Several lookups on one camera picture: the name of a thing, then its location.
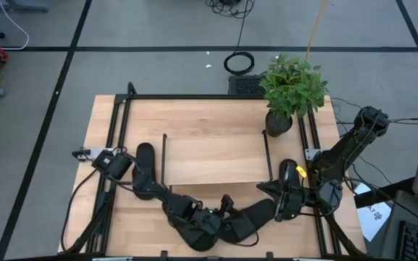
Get black aluminium table frame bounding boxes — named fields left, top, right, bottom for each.
left=60, top=81, right=365, bottom=259

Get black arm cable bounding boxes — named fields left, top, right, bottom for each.
left=61, top=168, right=98, bottom=253

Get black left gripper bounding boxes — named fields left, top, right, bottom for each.
left=200, top=194, right=237, bottom=239

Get black plant pot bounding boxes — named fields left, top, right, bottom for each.
left=264, top=110, right=293, bottom=138

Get wooden shelf black metal legs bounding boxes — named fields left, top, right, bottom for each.
left=160, top=129, right=274, bottom=186

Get black perforated box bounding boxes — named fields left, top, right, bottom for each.
left=227, top=74, right=267, bottom=96

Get yellow hanging cable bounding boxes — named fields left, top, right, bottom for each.
left=304, top=0, right=328, bottom=62

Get white cable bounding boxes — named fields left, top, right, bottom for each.
left=0, top=0, right=30, bottom=51

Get tangled black cables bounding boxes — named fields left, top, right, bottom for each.
left=205, top=0, right=256, bottom=19

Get white paper sheet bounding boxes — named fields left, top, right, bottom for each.
left=353, top=181, right=393, bottom=243

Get dark grey desk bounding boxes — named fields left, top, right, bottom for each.
left=353, top=176, right=418, bottom=261

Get silver metal bracket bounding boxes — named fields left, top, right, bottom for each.
left=81, top=146, right=114, bottom=159
left=304, top=147, right=322, bottom=161

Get coiled black cable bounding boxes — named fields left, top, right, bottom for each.
left=223, top=7, right=256, bottom=76

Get green leafy plant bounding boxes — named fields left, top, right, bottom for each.
left=258, top=53, right=330, bottom=120

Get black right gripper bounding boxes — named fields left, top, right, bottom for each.
left=256, top=178, right=309, bottom=223

